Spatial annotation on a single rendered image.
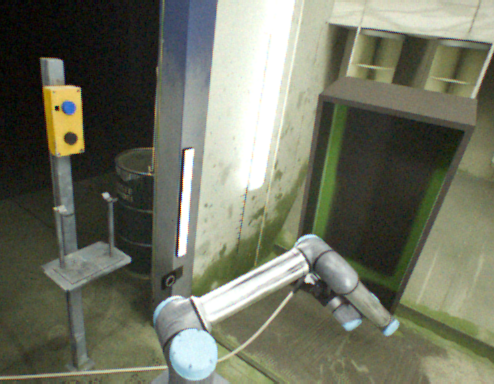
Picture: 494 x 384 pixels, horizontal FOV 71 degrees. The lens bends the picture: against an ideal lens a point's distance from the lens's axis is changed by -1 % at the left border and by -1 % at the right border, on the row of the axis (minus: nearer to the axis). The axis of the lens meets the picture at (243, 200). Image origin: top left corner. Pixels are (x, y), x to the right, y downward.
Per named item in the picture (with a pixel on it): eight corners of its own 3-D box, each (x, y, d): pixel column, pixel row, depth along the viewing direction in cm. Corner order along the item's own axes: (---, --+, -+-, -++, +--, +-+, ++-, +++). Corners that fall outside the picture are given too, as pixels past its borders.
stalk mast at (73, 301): (81, 358, 202) (55, 58, 133) (87, 364, 199) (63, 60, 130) (72, 365, 198) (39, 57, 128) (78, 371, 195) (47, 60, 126)
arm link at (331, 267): (351, 264, 125) (405, 324, 166) (329, 245, 134) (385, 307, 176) (329, 287, 125) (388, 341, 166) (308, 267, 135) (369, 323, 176)
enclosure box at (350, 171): (310, 251, 243) (343, 75, 174) (399, 286, 219) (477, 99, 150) (289, 284, 218) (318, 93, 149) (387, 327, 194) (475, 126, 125)
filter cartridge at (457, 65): (427, 171, 238) (474, 39, 203) (389, 153, 268) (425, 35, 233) (462, 169, 253) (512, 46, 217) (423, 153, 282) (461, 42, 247)
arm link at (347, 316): (363, 322, 179) (348, 334, 178) (346, 303, 186) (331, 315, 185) (363, 318, 171) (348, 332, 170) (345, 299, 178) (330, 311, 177)
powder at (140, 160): (107, 154, 268) (107, 152, 267) (172, 149, 298) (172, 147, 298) (132, 180, 230) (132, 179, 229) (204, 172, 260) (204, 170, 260)
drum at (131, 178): (107, 247, 304) (104, 150, 267) (169, 234, 337) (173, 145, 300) (131, 287, 263) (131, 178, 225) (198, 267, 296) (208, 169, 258)
